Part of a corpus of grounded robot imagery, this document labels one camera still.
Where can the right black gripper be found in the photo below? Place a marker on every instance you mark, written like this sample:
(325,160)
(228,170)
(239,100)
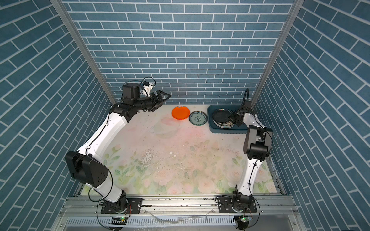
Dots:
(232,118)

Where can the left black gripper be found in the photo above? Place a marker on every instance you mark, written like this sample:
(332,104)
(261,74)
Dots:
(154,102)

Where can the black plate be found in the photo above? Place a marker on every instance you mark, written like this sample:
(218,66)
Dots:
(221,117)

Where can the orange plate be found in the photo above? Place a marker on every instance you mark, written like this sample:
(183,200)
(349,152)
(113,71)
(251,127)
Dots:
(180,113)

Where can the small blue patterned plate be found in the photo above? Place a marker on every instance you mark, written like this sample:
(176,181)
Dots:
(198,118)

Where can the green rim plate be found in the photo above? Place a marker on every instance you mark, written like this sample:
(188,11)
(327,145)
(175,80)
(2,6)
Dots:
(225,126)

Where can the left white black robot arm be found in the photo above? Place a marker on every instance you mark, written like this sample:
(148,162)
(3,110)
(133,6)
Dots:
(86,165)

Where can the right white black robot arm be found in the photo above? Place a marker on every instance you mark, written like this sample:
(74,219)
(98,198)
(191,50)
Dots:
(257,146)

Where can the teal plastic bin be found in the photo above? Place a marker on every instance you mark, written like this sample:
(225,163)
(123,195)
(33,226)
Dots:
(216,129)

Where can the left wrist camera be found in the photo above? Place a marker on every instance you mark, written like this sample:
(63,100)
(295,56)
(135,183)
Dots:
(146,88)

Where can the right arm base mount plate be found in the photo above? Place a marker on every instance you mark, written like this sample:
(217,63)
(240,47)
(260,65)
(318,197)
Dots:
(225,205)

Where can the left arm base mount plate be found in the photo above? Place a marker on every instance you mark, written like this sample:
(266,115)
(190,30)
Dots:
(123,205)

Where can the aluminium rail frame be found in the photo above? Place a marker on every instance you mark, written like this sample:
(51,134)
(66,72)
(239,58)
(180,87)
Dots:
(274,212)

